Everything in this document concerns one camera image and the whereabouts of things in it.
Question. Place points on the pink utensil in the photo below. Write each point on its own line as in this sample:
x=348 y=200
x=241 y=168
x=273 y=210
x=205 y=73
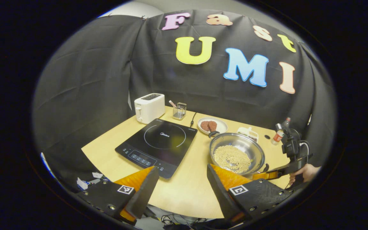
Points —
x=172 y=103

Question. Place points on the pile of soybeans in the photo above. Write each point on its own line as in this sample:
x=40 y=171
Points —
x=232 y=158

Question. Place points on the black induction cooktop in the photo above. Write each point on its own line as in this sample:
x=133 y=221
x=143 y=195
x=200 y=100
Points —
x=158 y=143

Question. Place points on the white toaster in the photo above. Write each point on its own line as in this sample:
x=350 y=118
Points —
x=149 y=108

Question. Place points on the clear plastic bottle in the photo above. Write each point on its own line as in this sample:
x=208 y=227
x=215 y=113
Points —
x=278 y=136

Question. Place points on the white divided dish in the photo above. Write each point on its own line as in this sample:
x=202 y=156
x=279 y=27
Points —
x=246 y=132

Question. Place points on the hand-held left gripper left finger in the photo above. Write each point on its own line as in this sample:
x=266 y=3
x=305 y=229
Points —
x=145 y=191

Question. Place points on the stainless steel pot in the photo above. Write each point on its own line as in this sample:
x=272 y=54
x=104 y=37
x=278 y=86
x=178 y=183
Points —
x=235 y=140

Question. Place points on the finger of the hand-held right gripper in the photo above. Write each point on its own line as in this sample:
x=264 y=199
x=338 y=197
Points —
x=267 y=175

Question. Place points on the brown meat patty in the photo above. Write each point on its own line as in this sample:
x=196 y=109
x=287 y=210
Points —
x=204 y=126
x=212 y=126

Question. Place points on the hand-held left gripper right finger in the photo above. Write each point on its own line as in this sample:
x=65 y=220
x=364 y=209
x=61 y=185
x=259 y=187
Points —
x=219 y=191

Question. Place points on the white round plate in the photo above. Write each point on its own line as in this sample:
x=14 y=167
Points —
x=221 y=126

